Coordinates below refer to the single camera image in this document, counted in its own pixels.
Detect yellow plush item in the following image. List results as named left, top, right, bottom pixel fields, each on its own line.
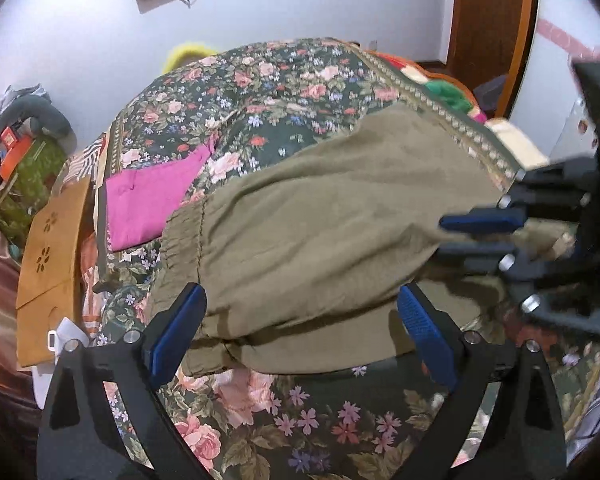
left=161, top=42, right=218, bottom=74

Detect brown wooden door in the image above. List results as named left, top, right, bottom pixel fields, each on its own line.
left=446, top=0, right=538, bottom=117

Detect white appliance with stickers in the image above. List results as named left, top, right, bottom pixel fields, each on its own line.
left=550, top=98, right=598, bottom=160

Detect folded magenta cloth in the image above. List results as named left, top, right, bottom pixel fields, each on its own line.
left=105, top=144, right=214, bottom=252

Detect green patterned bag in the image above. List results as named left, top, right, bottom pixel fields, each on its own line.
left=0, top=136, right=67, bottom=248

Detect grey neck pillow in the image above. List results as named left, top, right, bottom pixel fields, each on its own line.
left=0, top=94, right=72, bottom=140

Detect white crumpled cloth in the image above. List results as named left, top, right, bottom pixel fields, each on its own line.
left=31, top=318, right=91, bottom=410

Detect brown wooden lap table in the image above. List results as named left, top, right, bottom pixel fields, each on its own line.
left=16, top=178, right=93, bottom=368

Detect olive green pants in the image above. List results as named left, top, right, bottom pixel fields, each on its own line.
left=147, top=104, right=577, bottom=378

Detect floral dark green bedspread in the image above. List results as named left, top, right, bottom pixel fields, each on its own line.
left=82, top=36, right=600, bottom=480

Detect orange box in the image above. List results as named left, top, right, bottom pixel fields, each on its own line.
left=0, top=127, right=33, bottom=181

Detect green cloth at bedside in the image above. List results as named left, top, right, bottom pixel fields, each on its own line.
left=425, top=79, right=475, bottom=115

